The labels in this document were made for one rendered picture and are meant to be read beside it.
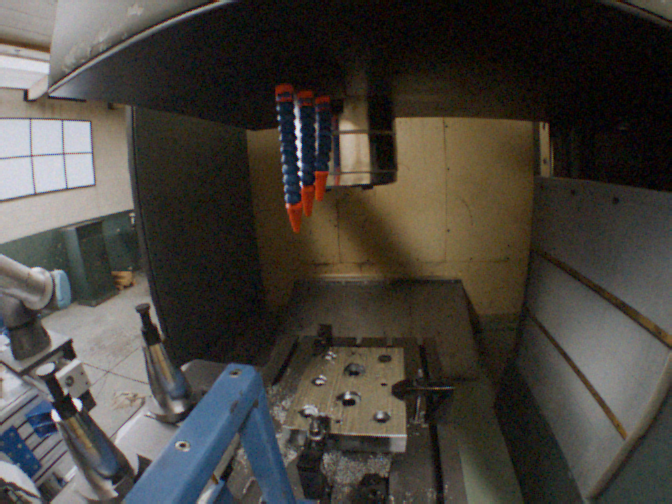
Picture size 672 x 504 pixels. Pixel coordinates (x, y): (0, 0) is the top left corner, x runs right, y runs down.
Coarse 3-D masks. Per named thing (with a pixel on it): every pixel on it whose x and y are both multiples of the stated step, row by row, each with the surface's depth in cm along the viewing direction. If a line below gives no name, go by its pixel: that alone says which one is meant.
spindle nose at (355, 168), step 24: (360, 96) 35; (336, 120) 35; (360, 120) 36; (384, 120) 37; (336, 144) 36; (360, 144) 36; (384, 144) 38; (336, 168) 37; (360, 168) 37; (384, 168) 39
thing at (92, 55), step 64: (64, 0) 12; (128, 0) 12; (192, 0) 12; (256, 0) 12; (320, 0) 13; (384, 0) 13; (448, 0) 12; (512, 0) 11; (576, 0) 9; (640, 0) 7; (64, 64) 14; (128, 64) 16; (192, 64) 19; (256, 64) 22; (384, 64) 24; (448, 64) 23; (512, 64) 21; (576, 64) 18; (640, 64) 13; (256, 128) 54
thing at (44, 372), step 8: (40, 368) 13; (48, 368) 13; (40, 376) 12; (48, 376) 13; (48, 384) 13; (56, 384) 13; (56, 392) 13; (64, 392) 14; (56, 400) 13; (64, 400) 13; (72, 400) 14; (56, 408) 13; (64, 408) 13; (72, 408) 14; (64, 416) 13
